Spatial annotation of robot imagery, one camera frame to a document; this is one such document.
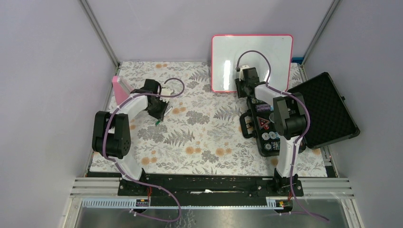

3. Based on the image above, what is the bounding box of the pink eraser block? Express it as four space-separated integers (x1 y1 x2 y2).
112 76 133 105

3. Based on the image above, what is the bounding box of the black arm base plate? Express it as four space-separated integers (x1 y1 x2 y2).
118 173 304 207

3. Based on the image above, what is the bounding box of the blue clip at corner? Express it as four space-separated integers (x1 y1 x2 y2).
291 57 304 64

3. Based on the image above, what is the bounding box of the black poker chip case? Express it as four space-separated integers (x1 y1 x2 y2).
235 67 360 157

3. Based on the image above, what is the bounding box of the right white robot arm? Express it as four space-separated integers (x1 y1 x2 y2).
235 65 310 196

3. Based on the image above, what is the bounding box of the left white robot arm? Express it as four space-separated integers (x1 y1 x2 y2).
92 79 173 195

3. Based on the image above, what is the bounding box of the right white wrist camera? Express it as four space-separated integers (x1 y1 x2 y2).
238 65 250 81

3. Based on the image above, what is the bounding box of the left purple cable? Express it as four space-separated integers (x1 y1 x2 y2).
102 78 186 223

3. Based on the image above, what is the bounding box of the floral table mat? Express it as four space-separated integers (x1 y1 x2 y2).
89 61 330 178

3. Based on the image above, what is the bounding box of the pink framed whiteboard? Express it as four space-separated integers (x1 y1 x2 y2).
211 34 294 92

